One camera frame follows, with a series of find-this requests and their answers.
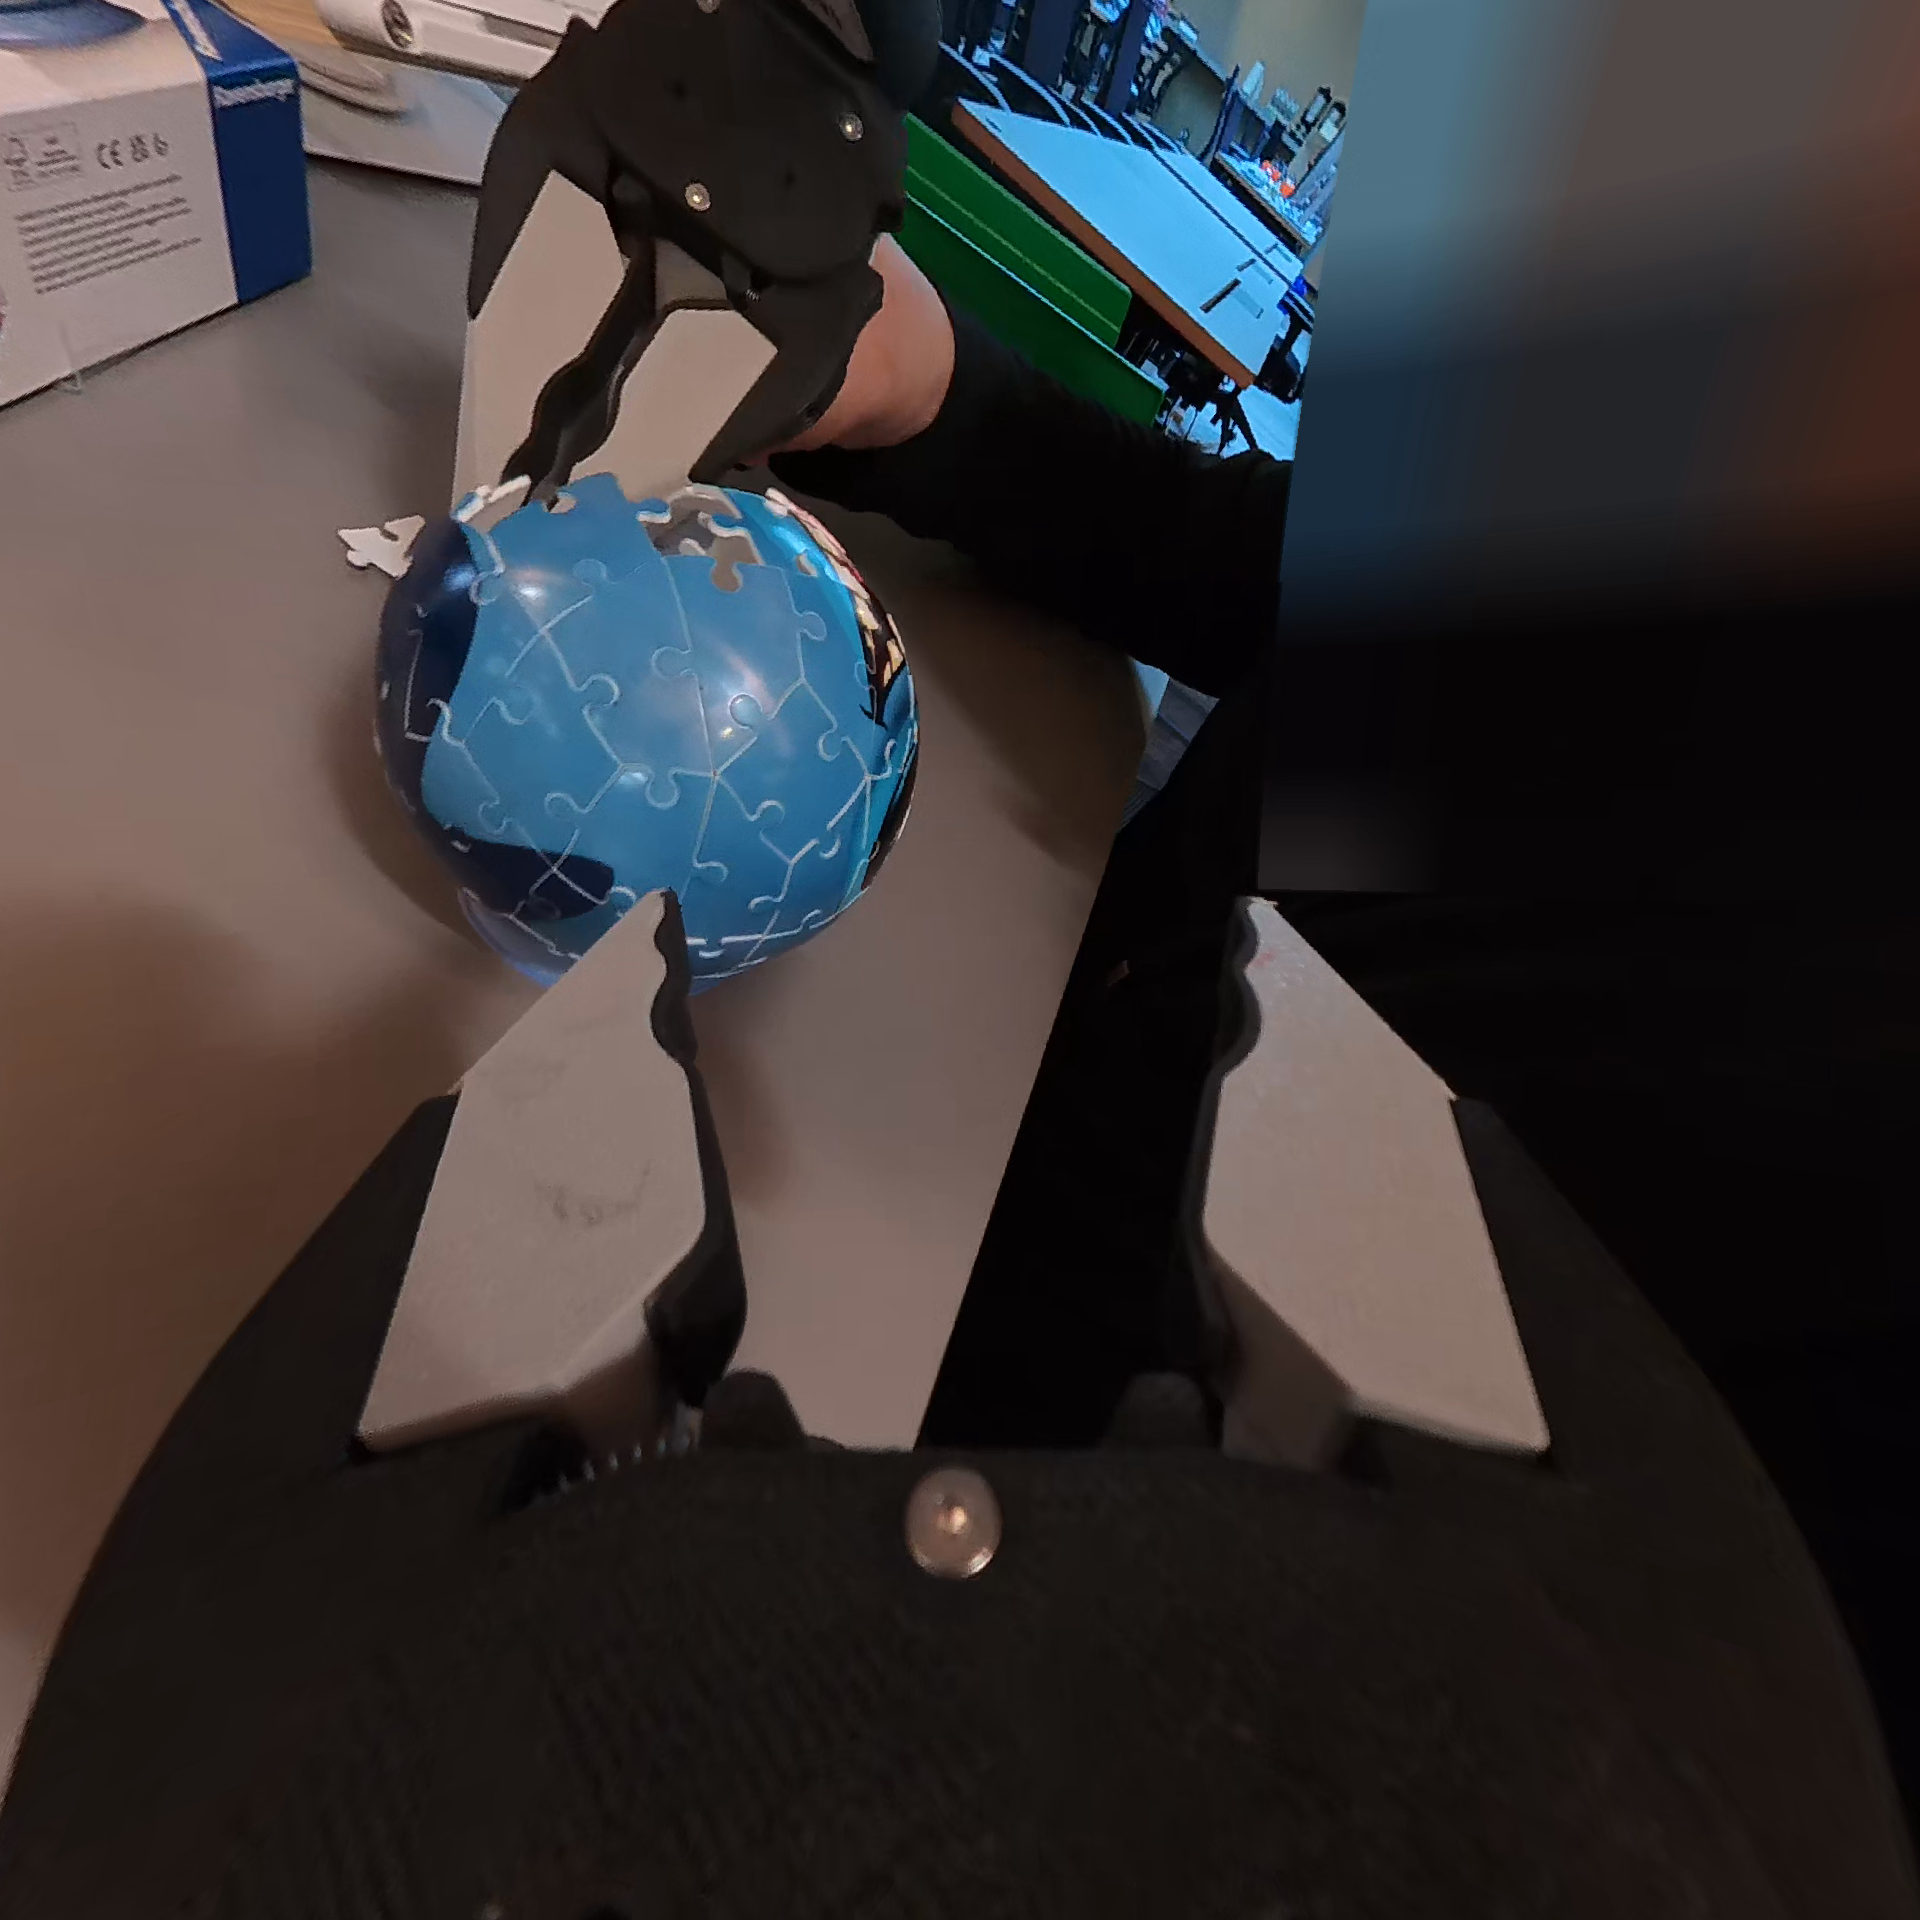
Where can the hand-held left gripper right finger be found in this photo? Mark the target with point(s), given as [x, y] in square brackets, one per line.
[1350, 1230]

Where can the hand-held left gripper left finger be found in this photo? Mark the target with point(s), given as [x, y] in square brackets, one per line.
[554, 1201]

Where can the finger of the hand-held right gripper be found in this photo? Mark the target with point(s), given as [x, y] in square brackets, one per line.
[525, 330]
[691, 390]

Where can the white puzzle piece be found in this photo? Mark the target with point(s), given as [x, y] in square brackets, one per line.
[382, 543]

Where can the blue puzzle ball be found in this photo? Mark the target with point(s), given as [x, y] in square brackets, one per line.
[645, 734]

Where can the printed cardboard puzzle box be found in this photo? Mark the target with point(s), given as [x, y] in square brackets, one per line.
[120, 194]

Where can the person's right hand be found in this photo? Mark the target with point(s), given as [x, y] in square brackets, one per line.
[900, 375]

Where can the green plastic crate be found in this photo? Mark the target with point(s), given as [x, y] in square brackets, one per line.
[1020, 255]

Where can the white background table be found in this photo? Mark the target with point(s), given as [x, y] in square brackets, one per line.
[1140, 225]

